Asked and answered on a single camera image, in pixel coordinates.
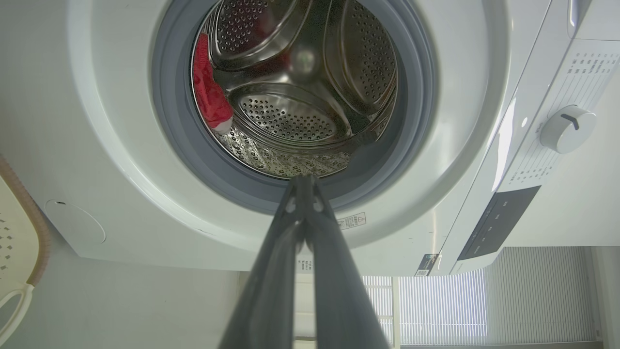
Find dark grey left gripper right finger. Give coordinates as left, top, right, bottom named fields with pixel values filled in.
left=305, top=175, right=391, bottom=349

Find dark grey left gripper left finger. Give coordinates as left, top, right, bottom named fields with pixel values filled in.
left=218, top=176, right=308, bottom=349

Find red cloth garment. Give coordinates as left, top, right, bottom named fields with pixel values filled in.
left=192, top=32, right=234, bottom=133

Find black washing machine display panel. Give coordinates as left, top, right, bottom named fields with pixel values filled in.
left=456, top=185, right=542, bottom=262

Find stainless steel washing machine drum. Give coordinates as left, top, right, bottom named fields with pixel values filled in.
left=191, top=0, right=401, bottom=179

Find cream laundry basket brown rim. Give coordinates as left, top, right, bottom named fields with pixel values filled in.
left=0, top=155, right=52, bottom=348

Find dark energy label sticker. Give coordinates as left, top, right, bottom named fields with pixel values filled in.
left=415, top=253, right=440, bottom=277

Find white window blinds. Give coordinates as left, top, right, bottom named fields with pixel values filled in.
left=361, top=246, right=602, bottom=348

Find round white filter cover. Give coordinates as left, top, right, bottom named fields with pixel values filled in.
left=44, top=199, right=107, bottom=245

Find grey rubber door gasket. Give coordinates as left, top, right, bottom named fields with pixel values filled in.
left=151, top=0, right=440, bottom=215

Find white front-load washing machine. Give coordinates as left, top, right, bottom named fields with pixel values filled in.
left=0, top=0, right=620, bottom=278

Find white round control knob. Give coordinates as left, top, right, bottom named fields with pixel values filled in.
left=540, top=105, right=598, bottom=155

